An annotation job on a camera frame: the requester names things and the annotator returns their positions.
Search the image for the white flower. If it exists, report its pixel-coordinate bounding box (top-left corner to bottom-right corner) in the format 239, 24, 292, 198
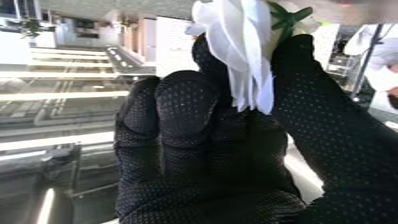
184, 0, 322, 116

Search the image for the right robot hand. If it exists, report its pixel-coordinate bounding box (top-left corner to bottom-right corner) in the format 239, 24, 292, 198
113, 32, 398, 224

